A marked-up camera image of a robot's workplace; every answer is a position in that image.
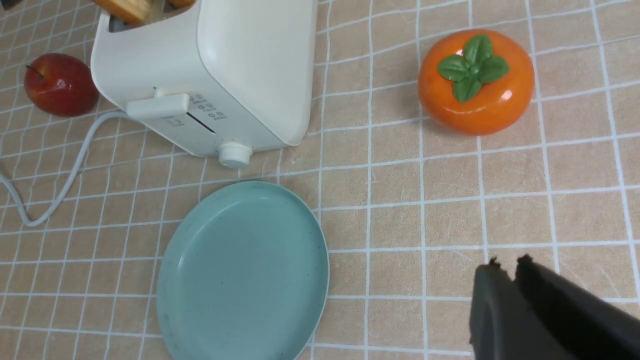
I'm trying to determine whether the checkered orange tablecloth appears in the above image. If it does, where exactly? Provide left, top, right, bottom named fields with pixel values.
left=0, top=0, right=640, bottom=360

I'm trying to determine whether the white power cable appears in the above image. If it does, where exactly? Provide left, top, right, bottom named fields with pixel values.
left=0, top=111, right=132, bottom=227

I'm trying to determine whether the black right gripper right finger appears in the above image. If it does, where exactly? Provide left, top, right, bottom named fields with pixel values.
left=515, top=254, right=640, bottom=360

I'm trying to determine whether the red apple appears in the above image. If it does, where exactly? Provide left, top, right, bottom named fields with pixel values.
left=23, top=53, right=100, bottom=117

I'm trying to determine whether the light blue plate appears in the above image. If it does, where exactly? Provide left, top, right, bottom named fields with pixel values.
left=156, top=181, right=330, bottom=360

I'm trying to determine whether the toast slice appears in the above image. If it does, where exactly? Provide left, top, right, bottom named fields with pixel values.
left=93, top=0, right=153, bottom=25
left=168, top=0, right=196, bottom=9

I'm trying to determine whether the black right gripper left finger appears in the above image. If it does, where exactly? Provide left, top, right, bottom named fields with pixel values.
left=469, top=258, right=575, bottom=360

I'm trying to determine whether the white two-slot toaster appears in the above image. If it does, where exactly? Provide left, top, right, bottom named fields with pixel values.
left=90, top=0, right=318, bottom=169

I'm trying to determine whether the orange persimmon with green leaf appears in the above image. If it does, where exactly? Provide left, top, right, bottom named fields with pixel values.
left=417, top=29, right=535, bottom=136

